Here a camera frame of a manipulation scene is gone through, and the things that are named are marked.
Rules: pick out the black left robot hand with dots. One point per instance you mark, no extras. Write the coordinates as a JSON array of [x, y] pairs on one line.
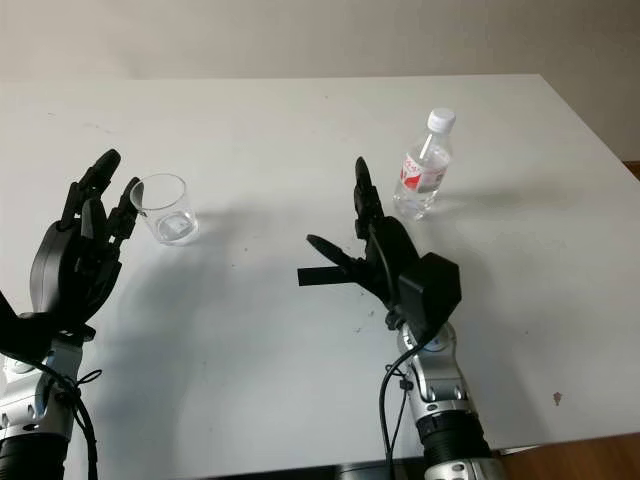
[[65, 265]]

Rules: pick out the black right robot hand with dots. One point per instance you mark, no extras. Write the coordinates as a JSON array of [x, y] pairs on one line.
[[395, 250]]

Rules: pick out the clear water bottle red label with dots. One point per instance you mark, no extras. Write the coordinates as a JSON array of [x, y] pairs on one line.
[[420, 175]]

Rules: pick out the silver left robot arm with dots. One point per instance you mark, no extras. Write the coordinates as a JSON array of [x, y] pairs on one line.
[[30, 410]]

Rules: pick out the clear glass cup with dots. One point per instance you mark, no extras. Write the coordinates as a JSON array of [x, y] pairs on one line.
[[170, 220]]

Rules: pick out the black tape strip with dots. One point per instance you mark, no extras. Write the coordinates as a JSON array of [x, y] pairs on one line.
[[315, 276]]

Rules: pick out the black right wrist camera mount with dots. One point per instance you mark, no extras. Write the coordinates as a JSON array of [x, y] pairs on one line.
[[435, 285]]

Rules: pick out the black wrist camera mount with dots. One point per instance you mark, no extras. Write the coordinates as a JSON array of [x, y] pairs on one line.
[[435, 285], [30, 330]]

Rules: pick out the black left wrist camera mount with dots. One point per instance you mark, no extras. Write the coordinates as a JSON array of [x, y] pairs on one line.
[[30, 330]]

